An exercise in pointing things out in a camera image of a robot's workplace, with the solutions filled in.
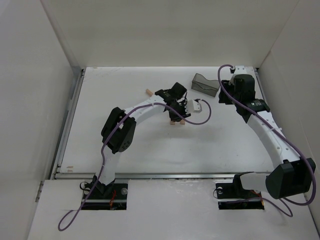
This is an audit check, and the wood block one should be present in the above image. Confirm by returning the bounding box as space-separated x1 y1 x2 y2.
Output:
145 89 153 97

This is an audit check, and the dark transparent plastic bin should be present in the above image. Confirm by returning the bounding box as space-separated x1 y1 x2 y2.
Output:
191 73 220 98

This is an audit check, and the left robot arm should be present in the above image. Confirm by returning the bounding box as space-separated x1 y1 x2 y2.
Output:
92 82 191 198

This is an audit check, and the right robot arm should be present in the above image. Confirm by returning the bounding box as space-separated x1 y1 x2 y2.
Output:
219 74 316 199

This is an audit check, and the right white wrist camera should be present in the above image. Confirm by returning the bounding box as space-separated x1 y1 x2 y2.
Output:
229 65 247 75

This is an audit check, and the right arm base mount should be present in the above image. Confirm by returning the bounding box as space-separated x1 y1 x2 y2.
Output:
213 181 265 210

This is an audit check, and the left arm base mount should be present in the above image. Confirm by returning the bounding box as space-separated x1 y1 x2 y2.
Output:
79 181 129 211

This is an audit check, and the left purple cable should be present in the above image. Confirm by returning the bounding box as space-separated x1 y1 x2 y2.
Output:
57 99 213 231

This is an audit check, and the purple cable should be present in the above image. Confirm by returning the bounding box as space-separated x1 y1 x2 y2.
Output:
57 99 213 231
217 64 317 218

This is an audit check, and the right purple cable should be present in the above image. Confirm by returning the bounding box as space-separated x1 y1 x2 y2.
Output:
217 64 317 218

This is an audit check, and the aluminium front rail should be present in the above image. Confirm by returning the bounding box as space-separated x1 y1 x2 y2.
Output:
53 171 292 180

